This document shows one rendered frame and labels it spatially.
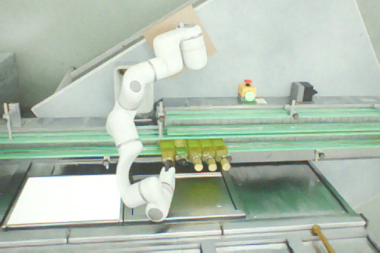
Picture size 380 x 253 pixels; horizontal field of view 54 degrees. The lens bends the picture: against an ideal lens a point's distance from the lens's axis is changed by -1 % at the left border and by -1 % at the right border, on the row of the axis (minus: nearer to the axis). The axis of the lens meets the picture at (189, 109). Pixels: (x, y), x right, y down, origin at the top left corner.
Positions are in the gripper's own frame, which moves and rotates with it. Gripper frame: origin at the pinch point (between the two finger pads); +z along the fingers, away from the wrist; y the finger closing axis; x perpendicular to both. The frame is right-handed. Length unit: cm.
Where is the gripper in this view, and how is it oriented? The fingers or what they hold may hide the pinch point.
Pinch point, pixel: (170, 170)
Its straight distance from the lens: 153.5
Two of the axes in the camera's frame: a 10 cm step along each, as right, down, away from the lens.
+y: 0.3, -9.3, -3.8
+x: -9.9, -0.8, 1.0
